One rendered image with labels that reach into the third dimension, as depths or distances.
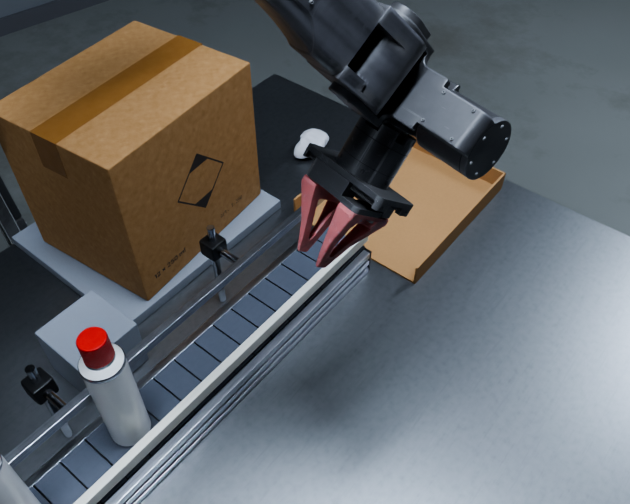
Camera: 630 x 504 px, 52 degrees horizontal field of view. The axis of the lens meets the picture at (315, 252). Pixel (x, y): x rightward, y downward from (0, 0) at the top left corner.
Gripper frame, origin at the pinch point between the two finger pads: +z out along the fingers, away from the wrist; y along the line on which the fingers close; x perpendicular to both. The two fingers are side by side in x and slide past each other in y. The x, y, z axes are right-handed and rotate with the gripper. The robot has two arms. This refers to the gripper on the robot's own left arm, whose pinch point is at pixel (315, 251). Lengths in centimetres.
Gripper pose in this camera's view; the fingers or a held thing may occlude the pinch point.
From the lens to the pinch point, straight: 64.8
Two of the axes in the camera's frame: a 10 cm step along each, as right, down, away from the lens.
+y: 6.5, 5.7, -5.0
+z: -4.9, 8.2, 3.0
